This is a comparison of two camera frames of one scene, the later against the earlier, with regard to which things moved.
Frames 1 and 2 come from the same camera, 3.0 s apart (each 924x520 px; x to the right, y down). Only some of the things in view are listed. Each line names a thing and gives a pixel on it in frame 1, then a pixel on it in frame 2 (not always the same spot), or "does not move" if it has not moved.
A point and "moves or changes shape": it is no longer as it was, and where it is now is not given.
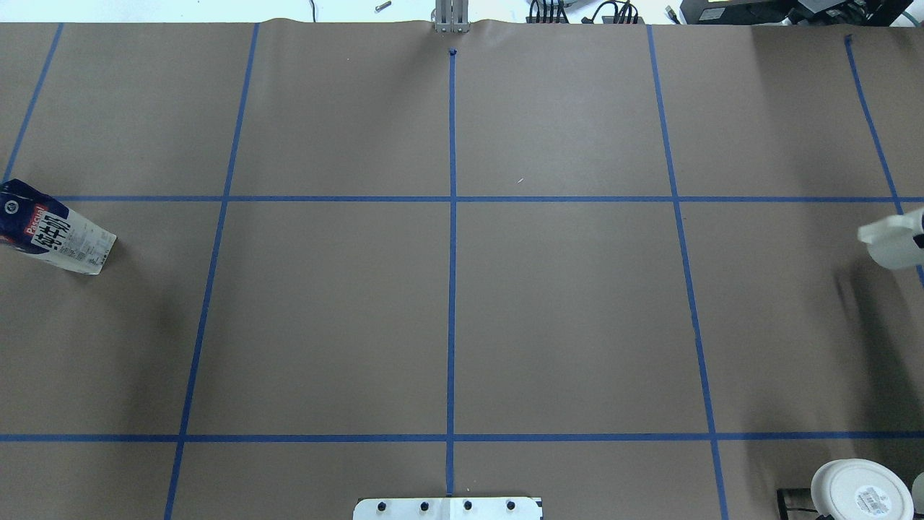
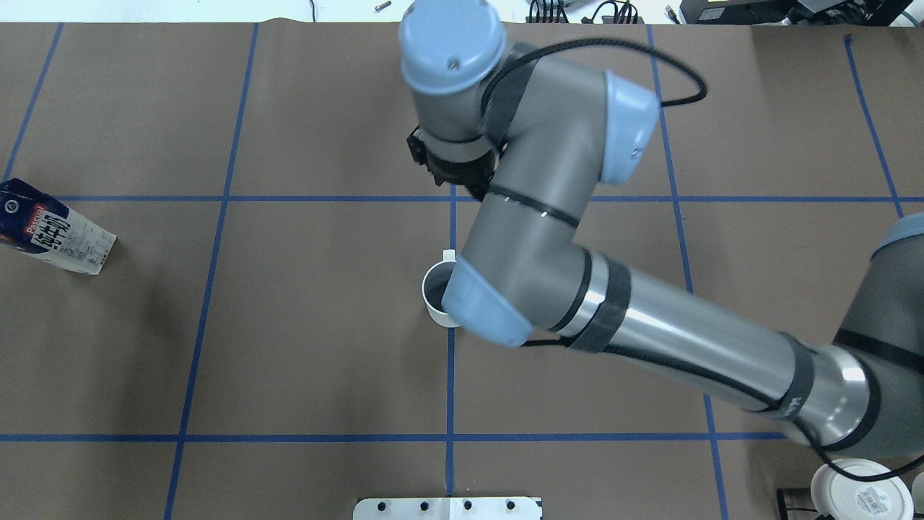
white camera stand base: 449,508 does not move
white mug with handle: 891,240 moves or changes shape
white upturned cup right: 857,489 does not move
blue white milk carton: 38,224 does not move
